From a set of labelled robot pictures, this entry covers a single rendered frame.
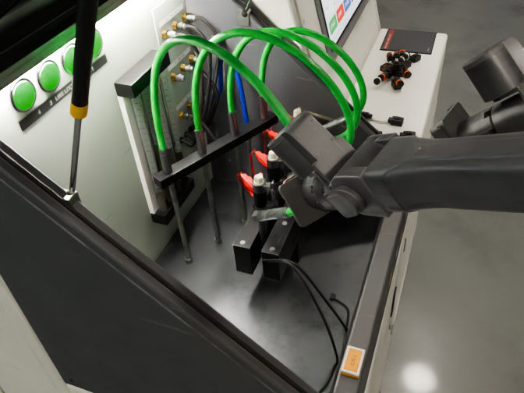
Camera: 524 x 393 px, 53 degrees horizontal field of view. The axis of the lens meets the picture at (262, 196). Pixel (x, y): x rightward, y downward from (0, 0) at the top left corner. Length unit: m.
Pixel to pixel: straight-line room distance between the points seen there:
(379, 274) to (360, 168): 0.55
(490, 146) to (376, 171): 0.12
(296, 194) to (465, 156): 0.31
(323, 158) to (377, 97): 0.94
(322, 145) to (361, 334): 0.47
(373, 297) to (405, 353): 1.09
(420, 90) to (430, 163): 1.10
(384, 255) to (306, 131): 0.55
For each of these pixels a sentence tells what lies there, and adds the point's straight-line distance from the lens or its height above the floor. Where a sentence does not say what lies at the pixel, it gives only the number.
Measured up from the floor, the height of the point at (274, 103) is 1.37.
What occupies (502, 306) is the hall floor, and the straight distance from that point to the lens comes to 2.33.
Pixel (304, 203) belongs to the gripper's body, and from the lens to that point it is 0.72.
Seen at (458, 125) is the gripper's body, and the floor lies 1.31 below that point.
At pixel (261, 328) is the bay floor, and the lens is 1.13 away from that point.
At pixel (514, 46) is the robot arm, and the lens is 0.78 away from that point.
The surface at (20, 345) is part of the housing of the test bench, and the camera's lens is 1.17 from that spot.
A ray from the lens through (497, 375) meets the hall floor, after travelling 2.14.
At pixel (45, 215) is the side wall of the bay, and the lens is 0.74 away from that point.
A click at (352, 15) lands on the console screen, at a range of 1.61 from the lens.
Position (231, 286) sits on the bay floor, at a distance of 1.21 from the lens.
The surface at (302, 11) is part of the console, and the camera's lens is 1.26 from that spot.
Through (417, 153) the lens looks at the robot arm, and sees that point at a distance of 0.50.
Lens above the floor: 1.75
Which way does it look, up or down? 41 degrees down
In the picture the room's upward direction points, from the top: 5 degrees counter-clockwise
